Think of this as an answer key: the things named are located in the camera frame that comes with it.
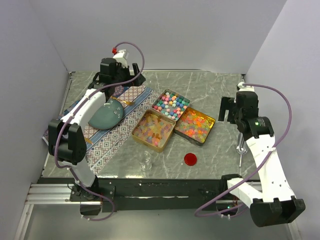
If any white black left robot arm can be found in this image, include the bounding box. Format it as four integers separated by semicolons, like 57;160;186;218
48;58;145;201

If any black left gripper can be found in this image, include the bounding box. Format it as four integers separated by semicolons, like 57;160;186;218
112;63;146;88

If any aluminium rail frame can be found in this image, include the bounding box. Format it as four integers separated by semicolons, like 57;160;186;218
13;70;301;240

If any gold knife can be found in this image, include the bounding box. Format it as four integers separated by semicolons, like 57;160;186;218
84;137;93;145

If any gold tin of popsicle candies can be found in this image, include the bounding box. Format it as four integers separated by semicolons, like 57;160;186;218
131;109;176;153

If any dark tin of gummy candies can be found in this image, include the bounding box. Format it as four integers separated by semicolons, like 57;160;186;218
174;107;216;147

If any metal scoop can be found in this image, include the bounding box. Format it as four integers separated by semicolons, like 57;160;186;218
236;132;248;167

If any pink tin of star candies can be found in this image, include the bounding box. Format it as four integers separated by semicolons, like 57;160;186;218
151;88;191;122

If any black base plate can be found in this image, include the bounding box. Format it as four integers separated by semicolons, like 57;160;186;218
37;177;227;216

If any red jar lid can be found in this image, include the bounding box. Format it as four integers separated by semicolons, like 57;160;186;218
184;153;197;166

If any teal ceramic plate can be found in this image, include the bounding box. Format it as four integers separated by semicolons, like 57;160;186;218
88;98;124;130

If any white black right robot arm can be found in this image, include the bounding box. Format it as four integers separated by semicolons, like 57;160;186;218
218;91;306;227

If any patterned paper placemat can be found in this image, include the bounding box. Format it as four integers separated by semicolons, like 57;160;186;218
41;84;161;176

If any clear glass jar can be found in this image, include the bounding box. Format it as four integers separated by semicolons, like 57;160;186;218
138;151;152;171

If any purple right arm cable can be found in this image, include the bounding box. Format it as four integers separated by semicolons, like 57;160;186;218
194;83;293;218

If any gold fork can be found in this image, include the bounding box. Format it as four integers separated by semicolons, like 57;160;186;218
111;96;134;106

